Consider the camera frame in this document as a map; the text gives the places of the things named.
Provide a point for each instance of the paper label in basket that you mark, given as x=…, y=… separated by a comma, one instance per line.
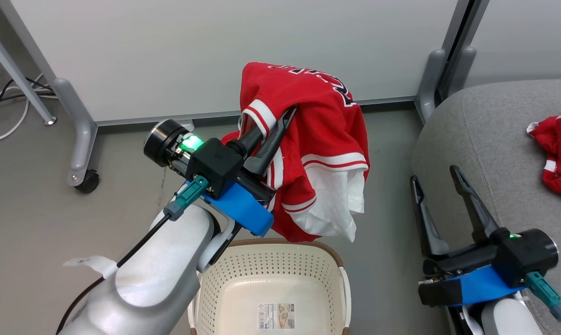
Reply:
x=276, y=316

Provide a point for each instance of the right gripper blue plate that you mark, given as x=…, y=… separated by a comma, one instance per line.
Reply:
x=476, y=284

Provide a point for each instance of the black caster wheel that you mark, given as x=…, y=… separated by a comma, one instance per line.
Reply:
x=88, y=182

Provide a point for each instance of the white tape tag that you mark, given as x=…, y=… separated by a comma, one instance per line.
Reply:
x=96, y=265

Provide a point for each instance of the wide white partition panel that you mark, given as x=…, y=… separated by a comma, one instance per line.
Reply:
x=168, y=46

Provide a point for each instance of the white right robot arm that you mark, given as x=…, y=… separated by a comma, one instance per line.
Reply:
x=503, y=321

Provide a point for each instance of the grey fabric sofa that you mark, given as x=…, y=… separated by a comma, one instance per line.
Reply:
x=494, y=139

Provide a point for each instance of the red jersey with lettering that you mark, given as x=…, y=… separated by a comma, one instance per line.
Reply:
x=317, y=121

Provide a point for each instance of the cream perforated laundry basket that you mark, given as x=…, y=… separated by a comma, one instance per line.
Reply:
x=271, y=274

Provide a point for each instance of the grey partition foot with caster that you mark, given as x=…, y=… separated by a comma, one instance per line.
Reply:
x=82, y=139

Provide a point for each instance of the red shorts white trim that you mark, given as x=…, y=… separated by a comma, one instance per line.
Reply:
x=559, y=153

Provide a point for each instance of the grey metal table leg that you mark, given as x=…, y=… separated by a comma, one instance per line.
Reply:
x=19, y=74

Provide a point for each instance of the narrow white partition panel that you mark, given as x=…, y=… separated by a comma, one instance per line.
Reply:
x=527, y=37

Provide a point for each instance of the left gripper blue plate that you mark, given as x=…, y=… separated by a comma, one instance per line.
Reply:
x=243, y=209

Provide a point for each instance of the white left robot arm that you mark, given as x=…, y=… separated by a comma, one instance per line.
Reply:
x=159, y=279

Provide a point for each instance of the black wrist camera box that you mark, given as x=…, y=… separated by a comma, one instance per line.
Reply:
x=517, y=260
x=215, y=163

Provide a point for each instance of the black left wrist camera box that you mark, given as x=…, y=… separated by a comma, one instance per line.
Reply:
x=215, y=163

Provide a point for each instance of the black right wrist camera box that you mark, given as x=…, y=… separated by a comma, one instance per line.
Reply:
x=517, y=260

